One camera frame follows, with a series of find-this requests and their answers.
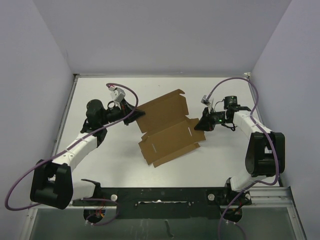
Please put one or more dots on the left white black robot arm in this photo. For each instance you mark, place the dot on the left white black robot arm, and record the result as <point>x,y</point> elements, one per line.
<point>52,182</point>

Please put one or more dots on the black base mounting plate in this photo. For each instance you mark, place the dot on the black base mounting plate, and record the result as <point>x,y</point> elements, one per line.
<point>156,203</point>

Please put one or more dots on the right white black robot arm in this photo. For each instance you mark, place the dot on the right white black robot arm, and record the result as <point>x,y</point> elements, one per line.
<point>265,155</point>

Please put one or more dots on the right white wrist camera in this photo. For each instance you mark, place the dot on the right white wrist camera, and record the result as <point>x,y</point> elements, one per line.
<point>207,102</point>

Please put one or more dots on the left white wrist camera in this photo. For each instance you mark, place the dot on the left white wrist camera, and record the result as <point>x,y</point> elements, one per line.
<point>117,94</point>

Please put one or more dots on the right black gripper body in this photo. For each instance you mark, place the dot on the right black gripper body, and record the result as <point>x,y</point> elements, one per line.
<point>217,118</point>

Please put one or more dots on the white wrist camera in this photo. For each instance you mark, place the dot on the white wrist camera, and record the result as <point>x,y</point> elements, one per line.
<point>207,102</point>
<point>117,94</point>

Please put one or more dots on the brown cardboard box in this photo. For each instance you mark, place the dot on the brown cardboard box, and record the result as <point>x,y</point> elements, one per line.
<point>167,131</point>

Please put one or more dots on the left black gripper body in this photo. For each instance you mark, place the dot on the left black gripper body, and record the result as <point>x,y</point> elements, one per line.
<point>116,113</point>

